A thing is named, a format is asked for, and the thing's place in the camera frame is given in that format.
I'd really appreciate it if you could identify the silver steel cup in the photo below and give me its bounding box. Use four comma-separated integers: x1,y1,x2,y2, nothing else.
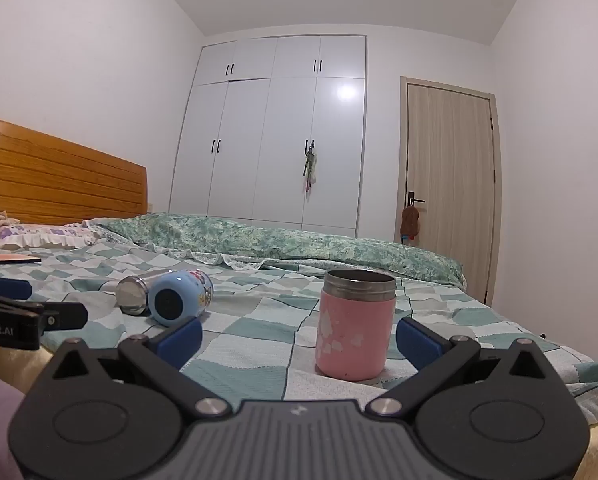
115,269,177,317

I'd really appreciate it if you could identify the pink steel-rimmed cup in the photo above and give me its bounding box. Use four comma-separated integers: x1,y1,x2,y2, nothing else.
314,268,397,382

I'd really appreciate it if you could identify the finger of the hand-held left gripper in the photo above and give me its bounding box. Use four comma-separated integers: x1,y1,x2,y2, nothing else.
0,276,33,302
29,301,89,334

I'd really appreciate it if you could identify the brown hanging pouch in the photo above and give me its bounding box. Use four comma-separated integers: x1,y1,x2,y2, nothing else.
399,206,421,242

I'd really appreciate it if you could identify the blue printed cup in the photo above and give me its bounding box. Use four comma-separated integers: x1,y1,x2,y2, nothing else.
148,269,215,329

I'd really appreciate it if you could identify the white wardrobe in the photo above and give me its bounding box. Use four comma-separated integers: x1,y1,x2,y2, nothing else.
169,35,368,239

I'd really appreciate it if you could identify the wooden bed headboard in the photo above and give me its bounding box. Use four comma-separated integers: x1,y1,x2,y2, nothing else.
0,114,148,226

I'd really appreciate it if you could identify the green checked bed sheet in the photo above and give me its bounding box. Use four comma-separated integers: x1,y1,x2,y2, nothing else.
0,236,598,411

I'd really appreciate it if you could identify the purple floral pillow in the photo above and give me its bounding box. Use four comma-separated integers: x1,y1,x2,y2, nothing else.
0,222,101,251

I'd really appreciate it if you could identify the green floral blanket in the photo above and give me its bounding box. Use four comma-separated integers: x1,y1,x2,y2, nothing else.
82,212,468,289

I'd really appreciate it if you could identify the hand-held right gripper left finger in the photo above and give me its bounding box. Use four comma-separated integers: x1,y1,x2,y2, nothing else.
49,317,232,419

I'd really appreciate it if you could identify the hanging keychain bundle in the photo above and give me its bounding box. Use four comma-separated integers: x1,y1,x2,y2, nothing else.
301,141,321,197

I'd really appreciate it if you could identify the beige wooden door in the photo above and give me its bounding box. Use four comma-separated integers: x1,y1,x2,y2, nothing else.
394,76,502,307

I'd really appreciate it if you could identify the pink flat book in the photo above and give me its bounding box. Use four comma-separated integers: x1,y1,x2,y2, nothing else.
0,252,43,266

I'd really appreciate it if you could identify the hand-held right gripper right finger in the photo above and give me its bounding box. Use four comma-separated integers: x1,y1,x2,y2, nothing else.
369,317,554,419

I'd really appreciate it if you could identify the yellow mattress cover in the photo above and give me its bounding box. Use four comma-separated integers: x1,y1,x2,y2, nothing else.
0,342,55,394

